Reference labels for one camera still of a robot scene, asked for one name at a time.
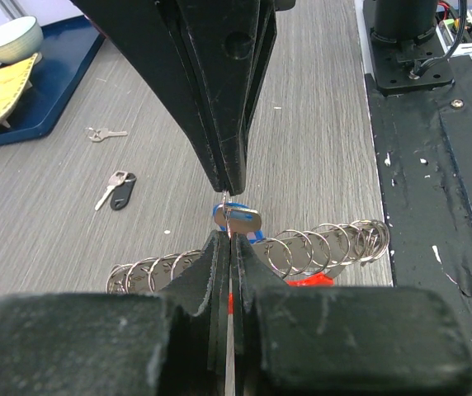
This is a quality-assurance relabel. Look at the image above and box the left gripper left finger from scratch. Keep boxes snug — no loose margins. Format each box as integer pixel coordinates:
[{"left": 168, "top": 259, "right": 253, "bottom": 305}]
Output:
[{"left": 0, "top": 231, "right": 230, "bottom": 395}]

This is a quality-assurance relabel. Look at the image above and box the black tagged key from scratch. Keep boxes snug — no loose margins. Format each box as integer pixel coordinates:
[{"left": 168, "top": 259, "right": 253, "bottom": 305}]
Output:
[{"left": 94, "top": 171, "right": 137, "bottom": 211}]

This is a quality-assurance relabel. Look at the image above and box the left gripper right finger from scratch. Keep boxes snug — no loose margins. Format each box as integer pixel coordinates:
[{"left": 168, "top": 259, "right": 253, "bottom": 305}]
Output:
[{"left": 230, "top": 234, "right": 472, "bottom": 395}]

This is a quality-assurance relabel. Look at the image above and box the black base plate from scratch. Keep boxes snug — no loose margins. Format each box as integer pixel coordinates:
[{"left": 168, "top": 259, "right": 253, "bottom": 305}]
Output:
[{"left": 363, "top": 55, "right": 472, "bottom": 396}]

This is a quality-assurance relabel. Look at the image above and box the light green bowl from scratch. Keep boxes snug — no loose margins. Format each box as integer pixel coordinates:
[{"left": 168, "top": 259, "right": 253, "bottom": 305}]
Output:
[{"left": 0, "top": 16, "right": 44, "bottom": 64}]

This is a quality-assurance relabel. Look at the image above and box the plain silver key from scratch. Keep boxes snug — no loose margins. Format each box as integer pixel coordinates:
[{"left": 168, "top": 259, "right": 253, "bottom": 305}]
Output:
[{"left": 87, "top": 127, "right": 128, "bottom": 143}]

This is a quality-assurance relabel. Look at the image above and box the blue tagged key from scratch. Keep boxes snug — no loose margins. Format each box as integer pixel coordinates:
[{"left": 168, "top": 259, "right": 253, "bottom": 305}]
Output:
[{"left": 212, "top": 202, "right": 264, "bottom": 243}]

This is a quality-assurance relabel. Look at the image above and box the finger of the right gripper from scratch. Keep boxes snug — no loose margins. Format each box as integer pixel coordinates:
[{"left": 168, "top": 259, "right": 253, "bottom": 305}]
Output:
[
  {"left": 177, "top": 1, "right": 276, "bottom": 195},
  {"left": 73, "top": 0, "right": 224, "bottom": 192}
]

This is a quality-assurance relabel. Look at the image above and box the dark blue tray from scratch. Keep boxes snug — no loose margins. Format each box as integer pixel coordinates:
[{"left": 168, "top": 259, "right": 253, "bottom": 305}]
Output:
[{"left": 0, "top": 16, "right": 104, "bottom": 146}]

